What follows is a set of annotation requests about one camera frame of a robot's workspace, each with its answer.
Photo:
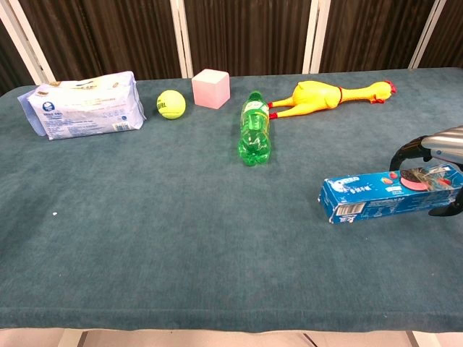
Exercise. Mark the green plastic bottle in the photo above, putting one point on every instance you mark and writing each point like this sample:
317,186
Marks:
255,132

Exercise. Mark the white tissue pack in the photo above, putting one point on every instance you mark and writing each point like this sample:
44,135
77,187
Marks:
85,106

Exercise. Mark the dark folding screen white frame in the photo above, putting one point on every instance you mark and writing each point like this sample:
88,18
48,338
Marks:
249,36

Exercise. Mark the yellow tennis ball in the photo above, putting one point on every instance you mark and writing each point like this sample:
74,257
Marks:
171,104

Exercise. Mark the pink cube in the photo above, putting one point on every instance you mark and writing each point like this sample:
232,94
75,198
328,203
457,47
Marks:
211,90

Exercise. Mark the blue Oreo cookie box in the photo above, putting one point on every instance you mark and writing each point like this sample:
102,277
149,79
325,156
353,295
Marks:
365,197

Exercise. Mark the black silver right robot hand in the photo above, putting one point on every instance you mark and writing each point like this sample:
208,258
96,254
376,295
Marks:
443,144

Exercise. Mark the yellow rubber chicken toy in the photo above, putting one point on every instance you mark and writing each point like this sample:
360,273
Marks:
318,97

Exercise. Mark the teal table cloth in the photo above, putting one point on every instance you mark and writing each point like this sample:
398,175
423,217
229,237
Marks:
202,231

